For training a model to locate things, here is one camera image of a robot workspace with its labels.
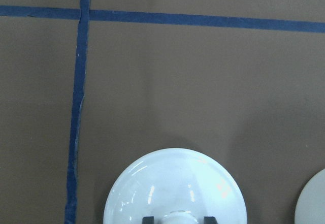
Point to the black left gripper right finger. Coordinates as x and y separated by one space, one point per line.
209 220

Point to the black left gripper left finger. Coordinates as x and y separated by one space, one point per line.
148 220

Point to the white enamel mug lid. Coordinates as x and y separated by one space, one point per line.
175 185

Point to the white enamel mug blue rim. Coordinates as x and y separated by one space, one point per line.
310 205

